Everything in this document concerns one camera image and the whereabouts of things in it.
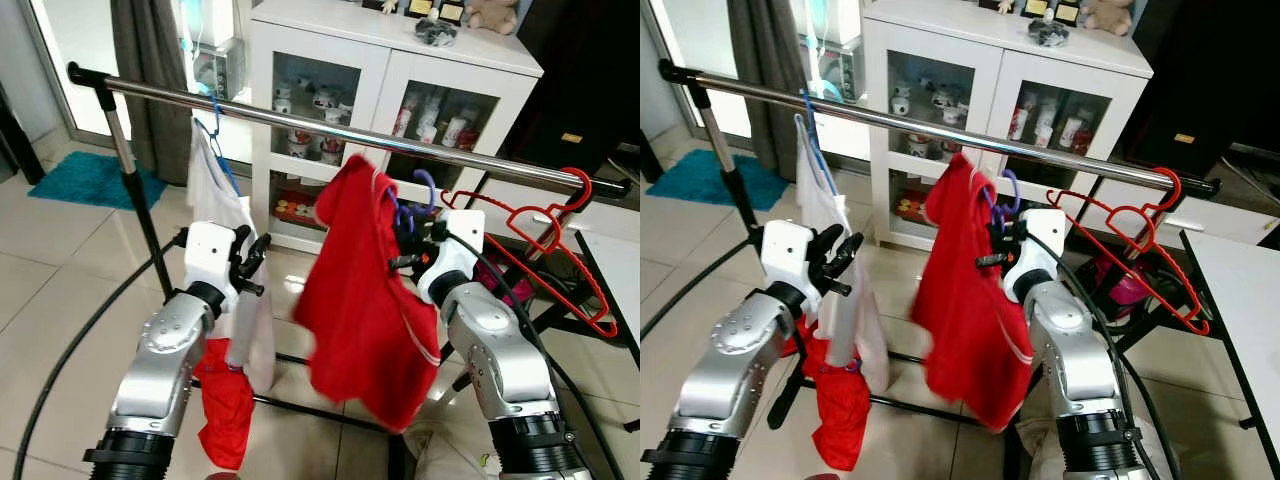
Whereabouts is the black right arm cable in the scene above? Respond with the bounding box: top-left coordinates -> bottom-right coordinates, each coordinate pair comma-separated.
432,228 -> 601,480
1024,230 -> 1183,480

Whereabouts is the purple clothes hanger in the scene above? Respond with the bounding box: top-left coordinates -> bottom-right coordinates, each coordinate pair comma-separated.
383,167 -> 439,238
975,167 -> 1022,233

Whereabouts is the pink bag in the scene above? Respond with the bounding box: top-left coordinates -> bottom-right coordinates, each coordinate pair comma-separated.
478,248 -> 563,313
1088,248 -> 1179,323

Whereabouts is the teal floor mat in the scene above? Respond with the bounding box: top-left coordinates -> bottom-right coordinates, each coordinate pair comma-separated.
644,147 -> 793,212
27,149 -> 170,212

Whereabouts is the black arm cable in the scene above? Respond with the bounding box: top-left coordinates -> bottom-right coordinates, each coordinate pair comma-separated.
10,228 -> 193,480
640,234 -> 767,341
432,228 -> 601,480
1024,230 -> 1183,480

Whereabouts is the black tangled item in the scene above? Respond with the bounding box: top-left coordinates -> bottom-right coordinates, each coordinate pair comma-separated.
1026,17 -> 1072,49
414,17 -> 460,49

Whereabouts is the black tall cabinet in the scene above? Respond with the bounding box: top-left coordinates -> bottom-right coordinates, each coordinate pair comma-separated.
1113,0 -> 1280,189
498,0 -> 641,193

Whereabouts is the chrome clothes rack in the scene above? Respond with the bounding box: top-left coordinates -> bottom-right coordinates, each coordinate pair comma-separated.
66,61 -> 641,441
657,57 -> 1261,431

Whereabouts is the red shirt white stripe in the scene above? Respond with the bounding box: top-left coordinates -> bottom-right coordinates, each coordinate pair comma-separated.
292,152 -> 444,434
907,151 -> 1037,434

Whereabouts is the red cloth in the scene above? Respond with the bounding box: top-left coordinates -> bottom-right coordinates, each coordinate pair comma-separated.
192,337 -> 257,472
798,318 -> 874,474

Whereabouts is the blue clothes hanger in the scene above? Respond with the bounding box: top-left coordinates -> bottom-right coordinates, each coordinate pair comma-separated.
796,88 -> 842,198
191,94 -> 242,198

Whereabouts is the black desk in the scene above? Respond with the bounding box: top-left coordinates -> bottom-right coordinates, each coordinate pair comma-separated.
0,78 -> 47,187

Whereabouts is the white table black edge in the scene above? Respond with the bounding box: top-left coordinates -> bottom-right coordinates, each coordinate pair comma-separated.
574,227 -> 641,373
1178,228 -> 1280,480

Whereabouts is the red clothes hanger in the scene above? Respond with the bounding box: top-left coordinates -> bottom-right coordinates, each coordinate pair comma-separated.
1044,166 -> 1214,337
439,166 -> 622,340

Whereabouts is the brown teddy bear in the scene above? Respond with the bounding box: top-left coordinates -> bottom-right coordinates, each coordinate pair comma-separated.
1084,0 -> 1138,37
464,0 -> 520,37

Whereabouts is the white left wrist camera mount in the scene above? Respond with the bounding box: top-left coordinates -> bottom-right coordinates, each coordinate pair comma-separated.
760,219 -> 828,307
184,220 -> 251,313

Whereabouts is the white blue appliance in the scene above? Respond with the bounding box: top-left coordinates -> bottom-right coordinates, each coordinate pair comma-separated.
179,0 -> 248,103
799,0 -> 867,103

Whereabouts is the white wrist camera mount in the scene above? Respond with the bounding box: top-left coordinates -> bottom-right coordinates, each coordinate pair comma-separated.
999,207 -> 1068,303
760,219 -> 828,307
417,207 -> 489,307
184,220 -> 251,313

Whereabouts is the grey curtain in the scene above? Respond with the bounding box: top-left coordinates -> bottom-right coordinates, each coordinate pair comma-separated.
109,0 -> 197,187
724,0 -> 811,183

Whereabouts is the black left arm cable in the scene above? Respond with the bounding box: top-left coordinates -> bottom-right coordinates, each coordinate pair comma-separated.
10,228 -> 193,480
640,234 -> 767,341

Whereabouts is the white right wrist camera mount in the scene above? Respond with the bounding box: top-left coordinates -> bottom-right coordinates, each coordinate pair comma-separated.
417,207 -> 489,307
999,207 -> 1068,303

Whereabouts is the white glass-door cabinet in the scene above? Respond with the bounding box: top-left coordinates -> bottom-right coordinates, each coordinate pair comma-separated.
247,0 -> 547,253
861,0 -> 1158,251

